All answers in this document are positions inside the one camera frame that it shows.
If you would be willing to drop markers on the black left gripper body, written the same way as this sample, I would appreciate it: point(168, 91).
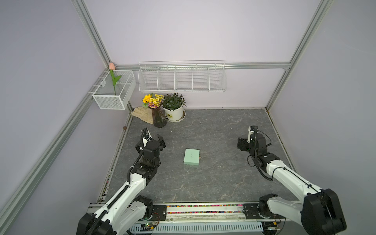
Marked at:
point(161, 145)

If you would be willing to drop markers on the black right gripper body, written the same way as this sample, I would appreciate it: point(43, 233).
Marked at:
point(245, 146)

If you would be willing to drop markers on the mint green jewelry box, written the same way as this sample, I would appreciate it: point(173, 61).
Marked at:
point(192, 157)

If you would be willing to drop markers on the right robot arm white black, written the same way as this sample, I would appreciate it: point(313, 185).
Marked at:
point(317, 210)

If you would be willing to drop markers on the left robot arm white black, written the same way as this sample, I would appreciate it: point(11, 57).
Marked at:
point(126, 206)

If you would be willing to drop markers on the dark glass vase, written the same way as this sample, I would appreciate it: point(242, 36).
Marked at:
point(159, 118)

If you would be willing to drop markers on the white plant pot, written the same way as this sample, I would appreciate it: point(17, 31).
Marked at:
point(176, 115)

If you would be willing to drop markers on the green potted plant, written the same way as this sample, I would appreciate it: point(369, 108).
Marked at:
point(173, 101)

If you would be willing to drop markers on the yellow flower bouquet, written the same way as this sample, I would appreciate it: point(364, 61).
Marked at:
point(153, 101)

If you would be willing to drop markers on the small white mesh basket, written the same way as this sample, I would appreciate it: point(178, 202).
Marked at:
point(104, 93)

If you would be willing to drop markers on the white vent grille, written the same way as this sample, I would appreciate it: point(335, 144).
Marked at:
point(198, 228)

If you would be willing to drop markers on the pink artificial tulip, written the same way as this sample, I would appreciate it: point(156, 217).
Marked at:
point(115, 79)

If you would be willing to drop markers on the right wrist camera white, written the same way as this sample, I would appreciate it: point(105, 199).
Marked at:
point(252, 134)

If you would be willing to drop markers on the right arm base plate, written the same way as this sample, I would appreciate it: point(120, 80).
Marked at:
point(252, 211)

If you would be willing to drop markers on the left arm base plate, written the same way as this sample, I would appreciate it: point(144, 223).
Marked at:
point(155, 213)

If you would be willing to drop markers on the aluminium front rail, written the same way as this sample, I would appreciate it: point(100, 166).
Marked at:
point(204, 209)

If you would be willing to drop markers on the long white wire basket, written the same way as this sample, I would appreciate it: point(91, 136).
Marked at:
point(182, 76)

